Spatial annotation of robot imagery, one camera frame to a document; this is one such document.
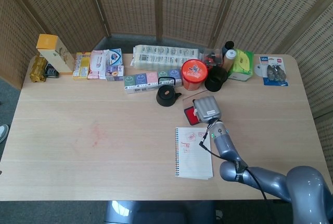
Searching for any yellow flat box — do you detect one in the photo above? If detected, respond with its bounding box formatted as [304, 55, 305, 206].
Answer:
[72, 51, 92, 80]

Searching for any blue blister pack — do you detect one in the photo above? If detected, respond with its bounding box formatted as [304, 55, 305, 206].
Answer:
[259, 55, 289, 87]

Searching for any pink wet wipes pack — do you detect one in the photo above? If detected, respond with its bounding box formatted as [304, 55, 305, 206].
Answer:
[87, 49, 110, 80]

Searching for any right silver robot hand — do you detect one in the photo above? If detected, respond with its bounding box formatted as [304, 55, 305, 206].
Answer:
[191, 95, 222, 125]

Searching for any blue white small box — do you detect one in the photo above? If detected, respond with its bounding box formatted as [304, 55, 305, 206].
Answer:
[108, 48, 123, 67]

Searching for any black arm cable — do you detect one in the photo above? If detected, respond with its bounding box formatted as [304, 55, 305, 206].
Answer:
[199, 124, 268, 201]

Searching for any green tissue box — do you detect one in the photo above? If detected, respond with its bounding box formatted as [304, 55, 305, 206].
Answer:
[227, 48, 254, 82]

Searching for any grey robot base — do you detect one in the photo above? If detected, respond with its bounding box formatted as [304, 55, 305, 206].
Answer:
[104, 200, 216, 224]

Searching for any orange lidded tub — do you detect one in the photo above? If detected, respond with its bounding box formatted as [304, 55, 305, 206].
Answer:
[181, 59, 209, 91]

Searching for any black mesh pen cup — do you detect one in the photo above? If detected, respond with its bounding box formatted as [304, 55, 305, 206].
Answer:
[204, 65, 228, 93]

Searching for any clear plastic clip box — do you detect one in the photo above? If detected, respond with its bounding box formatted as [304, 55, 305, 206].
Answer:
[202, 48, 224, 68]

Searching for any brown bottle white cap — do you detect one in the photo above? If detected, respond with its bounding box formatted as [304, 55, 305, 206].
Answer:
[223, 49, 236, 71]

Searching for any gold foil package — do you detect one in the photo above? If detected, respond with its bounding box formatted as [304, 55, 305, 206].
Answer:
[29, 54, 48, 83]

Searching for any spiral notepad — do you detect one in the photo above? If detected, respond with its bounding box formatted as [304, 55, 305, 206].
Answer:
[174, 127, 214, 180]

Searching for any black clip holder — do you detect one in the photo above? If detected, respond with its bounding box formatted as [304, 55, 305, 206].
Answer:
[44, 63, 60, 78]

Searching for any red ink pad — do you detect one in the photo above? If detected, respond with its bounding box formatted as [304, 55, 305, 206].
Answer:
[183, 91, 210, 126]

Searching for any grey white shoe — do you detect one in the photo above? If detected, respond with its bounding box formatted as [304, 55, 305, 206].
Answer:
[0, 124, 10, 144]

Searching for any multicolour pocket tissue pack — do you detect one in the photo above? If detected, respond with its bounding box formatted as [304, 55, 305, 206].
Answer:
[123, 68, 183, 95]

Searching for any black teapot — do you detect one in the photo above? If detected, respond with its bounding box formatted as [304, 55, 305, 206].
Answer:
[156, 77, 183, 108]

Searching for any tall beige orange-topped box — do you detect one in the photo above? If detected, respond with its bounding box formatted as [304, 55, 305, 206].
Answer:
[35, 34, 75, 75]

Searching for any woven folding screen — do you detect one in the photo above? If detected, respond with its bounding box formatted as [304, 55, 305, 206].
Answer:
[0, 0, 333, 157]

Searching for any large clear-wrapped tissue pack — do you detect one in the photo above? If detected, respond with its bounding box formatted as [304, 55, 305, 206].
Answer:
[130, 44, 204, 71]

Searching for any purple small box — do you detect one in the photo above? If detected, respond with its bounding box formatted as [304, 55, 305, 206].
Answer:
[105, 64, 124, 82]

